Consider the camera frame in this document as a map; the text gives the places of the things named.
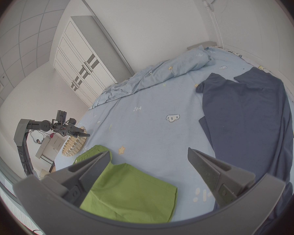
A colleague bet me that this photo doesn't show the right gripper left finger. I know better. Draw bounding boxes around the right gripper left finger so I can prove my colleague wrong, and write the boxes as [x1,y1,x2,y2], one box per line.
[40,150,112,208]

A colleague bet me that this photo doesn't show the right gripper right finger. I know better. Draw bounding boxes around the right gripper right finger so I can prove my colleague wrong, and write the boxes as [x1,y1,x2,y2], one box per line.
[187,148,256,209]

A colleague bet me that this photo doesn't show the green shorts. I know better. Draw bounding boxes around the green shorts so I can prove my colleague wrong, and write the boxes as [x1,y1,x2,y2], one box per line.
[73,145,178,223]

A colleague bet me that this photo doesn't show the round woven basket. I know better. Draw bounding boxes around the round woven basket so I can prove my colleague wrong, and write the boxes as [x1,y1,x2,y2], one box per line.
[62,126,90,157]

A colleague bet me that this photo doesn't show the bed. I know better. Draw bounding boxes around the bed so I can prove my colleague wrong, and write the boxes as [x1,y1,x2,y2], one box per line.
[53,0,294,229]

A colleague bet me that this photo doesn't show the dark blue garment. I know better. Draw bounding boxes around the dark blue garment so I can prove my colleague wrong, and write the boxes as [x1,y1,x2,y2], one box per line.
[196,67,294,227]

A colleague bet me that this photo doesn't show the pale grey cabinet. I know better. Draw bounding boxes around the pale grey cabinet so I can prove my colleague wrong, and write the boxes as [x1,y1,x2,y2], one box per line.
[35,135,65,161]

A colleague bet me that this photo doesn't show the white wardrobe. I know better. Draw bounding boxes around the white wardrobe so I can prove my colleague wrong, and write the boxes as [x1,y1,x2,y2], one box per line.
[53,16,134,107]

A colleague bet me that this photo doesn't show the pale blue quilt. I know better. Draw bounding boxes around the pale blue quilt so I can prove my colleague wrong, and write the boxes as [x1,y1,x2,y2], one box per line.
[89,47,216,110]

